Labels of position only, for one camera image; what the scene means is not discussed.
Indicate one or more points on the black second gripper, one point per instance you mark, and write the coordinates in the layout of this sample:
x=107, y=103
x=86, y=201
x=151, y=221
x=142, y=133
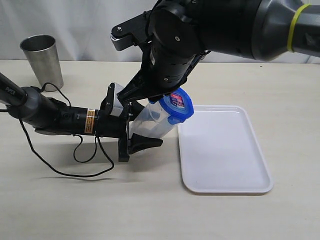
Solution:
x=169, y=45

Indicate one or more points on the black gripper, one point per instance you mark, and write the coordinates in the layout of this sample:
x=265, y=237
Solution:
x=118, y=127

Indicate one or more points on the clear plastic tall container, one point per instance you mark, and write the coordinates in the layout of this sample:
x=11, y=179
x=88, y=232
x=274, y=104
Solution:
x=154, y=121

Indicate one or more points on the blue plastic lid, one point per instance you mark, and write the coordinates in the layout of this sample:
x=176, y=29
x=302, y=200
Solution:
x=178, y=105

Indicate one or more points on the stainless steel cup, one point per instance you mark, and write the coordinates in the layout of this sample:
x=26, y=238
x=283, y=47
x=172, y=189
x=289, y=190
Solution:
x=42, y=55

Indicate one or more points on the black second robot arm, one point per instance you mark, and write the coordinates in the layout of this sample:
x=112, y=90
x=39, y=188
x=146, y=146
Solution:
x=261, y=30

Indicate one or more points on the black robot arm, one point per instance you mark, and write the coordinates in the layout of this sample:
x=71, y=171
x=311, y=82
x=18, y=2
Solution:
x=49, y=116

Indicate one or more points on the white curtain backdrop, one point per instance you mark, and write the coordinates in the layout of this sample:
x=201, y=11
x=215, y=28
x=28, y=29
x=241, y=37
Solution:
x=81, y=28

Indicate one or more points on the white rectangular tray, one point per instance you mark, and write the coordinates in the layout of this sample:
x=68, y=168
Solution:
x=220, y=153

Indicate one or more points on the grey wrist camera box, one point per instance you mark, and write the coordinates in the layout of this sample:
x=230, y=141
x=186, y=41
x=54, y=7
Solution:
x=117, y=107
x=122, y=42

